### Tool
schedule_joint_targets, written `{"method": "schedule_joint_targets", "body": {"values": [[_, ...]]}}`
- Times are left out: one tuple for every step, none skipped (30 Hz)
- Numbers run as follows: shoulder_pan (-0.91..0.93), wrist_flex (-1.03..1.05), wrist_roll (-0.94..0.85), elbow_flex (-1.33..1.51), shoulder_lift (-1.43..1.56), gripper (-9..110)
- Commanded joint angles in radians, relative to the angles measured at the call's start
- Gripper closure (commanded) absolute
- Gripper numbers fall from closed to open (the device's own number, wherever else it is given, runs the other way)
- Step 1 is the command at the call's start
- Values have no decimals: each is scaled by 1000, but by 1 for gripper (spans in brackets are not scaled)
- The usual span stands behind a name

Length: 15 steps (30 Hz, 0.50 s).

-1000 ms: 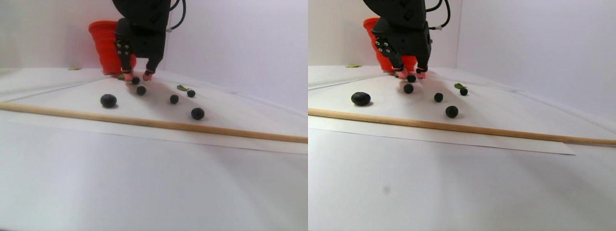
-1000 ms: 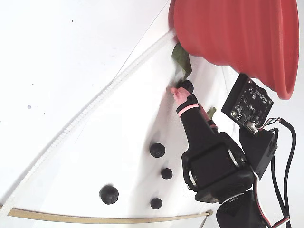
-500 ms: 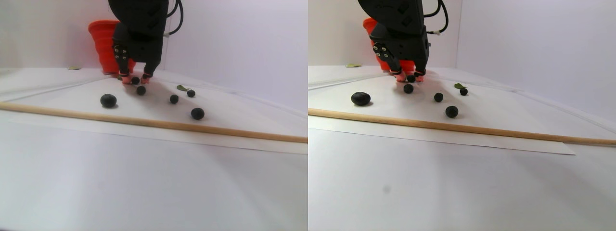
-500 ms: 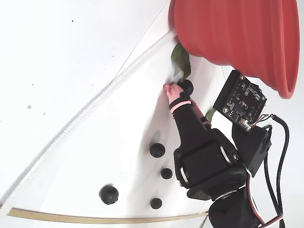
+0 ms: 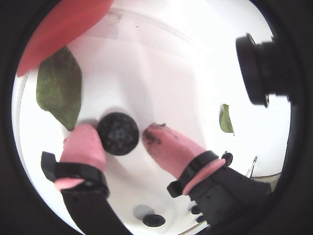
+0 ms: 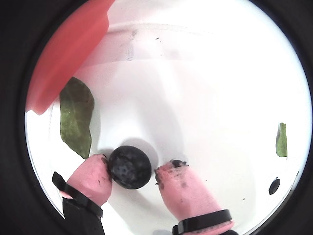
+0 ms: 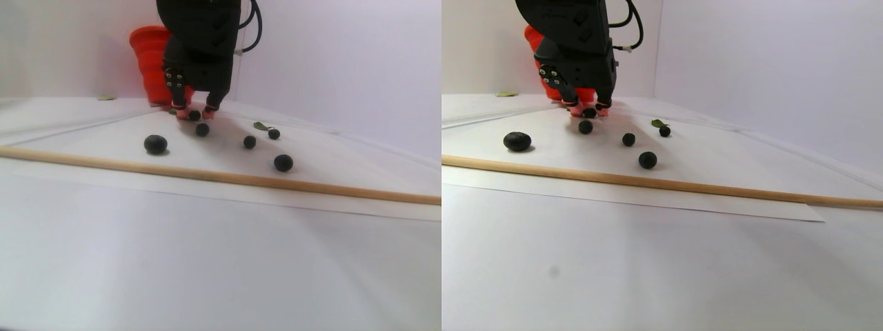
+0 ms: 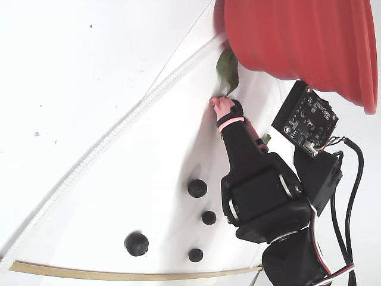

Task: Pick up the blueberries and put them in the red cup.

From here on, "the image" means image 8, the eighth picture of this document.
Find pink-sleeved gripper finger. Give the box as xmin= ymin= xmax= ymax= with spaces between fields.
xmin=210 ymin=95 xmax=270 ymax=176
xmin=245 ymin=120 xmax=270 ymax=154

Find small dark blueberry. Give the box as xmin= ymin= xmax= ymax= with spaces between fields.
xmin=188 ymin=247 xmax=204 ymax=263
xmin=201 ymin=210 xmax=217 ymax=226

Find white red black servo wires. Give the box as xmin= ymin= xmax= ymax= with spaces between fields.
xmin=306 ymin=202 xmax=357 ymax=286

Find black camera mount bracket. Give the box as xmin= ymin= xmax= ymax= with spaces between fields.
xmin=293 ymin=147 xmax=345 ymax=217

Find black camera cable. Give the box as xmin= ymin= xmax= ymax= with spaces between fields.
xmin=330 ymin=136 xmax=366 ymax=286

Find white sheet mat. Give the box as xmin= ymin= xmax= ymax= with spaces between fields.
xmin=0 ymin=37 xmax=298 ymax=286

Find thin wooden strip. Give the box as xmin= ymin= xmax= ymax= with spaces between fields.
xmin=8 ymin=259 xmax=264 ymax=281

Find medium dark blueberry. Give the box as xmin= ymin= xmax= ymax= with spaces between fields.
xmin=187 ymin=179 xmax=208 ymax=198

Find white braided cord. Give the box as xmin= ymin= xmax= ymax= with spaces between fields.
xmin=0 ymin=37 xmax=223 ymax=271

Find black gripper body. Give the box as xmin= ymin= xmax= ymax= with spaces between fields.
xmin=220 ymin=153 xmax=313 ymax=245

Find black camera lens module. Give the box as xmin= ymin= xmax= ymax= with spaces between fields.
xmin=271 ymin=79 xmax=340 ymax=158

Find red collapsible silicone cup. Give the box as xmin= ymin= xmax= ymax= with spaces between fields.
xmin=213 ymin=0 xmax=378 ymax=114

